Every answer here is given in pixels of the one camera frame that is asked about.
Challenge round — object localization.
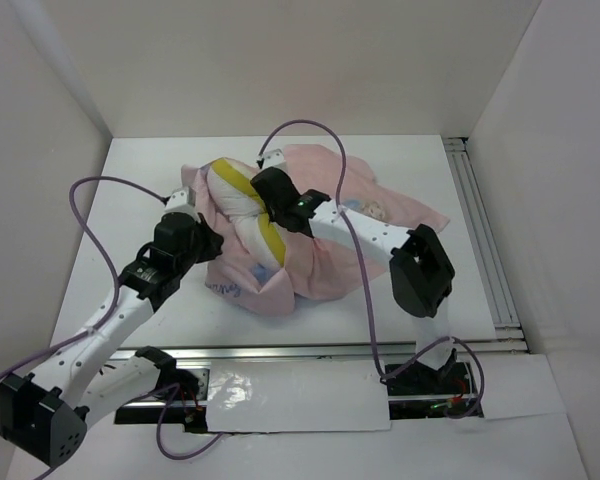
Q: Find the cream quilted pillow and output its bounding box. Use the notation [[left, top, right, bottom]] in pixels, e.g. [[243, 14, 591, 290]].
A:
[[206, 157, 286, 272]]

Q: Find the pink printed pillowcase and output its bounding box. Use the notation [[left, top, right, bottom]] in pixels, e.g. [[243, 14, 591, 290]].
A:
[[181, 145, 449, 316]]

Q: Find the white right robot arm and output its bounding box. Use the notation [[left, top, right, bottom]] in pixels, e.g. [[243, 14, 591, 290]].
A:
[[250, 167, 457, 392]]

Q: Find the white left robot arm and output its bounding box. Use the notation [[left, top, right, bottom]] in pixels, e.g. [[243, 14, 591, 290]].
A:
[[0, 212, 223, 469]]

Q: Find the white cover sheet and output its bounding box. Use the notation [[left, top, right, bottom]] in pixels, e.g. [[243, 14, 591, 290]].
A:
[[206, 359, 391, 434]]

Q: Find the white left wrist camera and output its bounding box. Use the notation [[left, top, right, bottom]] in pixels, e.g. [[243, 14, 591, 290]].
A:
[[164, 186, 199, 222]]

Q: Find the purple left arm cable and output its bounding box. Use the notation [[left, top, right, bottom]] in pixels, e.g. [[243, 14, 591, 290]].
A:
[[0, 176, 226, 480]]

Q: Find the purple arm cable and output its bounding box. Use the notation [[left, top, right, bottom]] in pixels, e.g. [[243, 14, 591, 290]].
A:
[[0, 176, 226, 480], [257, 119, 486, 418]]

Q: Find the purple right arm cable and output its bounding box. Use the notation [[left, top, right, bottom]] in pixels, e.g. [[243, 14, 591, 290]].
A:
[[257, 119, 486, 418]]

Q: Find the aluminium frame rails right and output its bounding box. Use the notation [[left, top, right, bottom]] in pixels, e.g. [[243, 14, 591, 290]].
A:
[[442, 137, 530, 355]]

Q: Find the aluminium front rail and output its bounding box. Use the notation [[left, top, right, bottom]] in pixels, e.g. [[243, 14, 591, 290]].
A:
[[111, 341, 481, 426]]

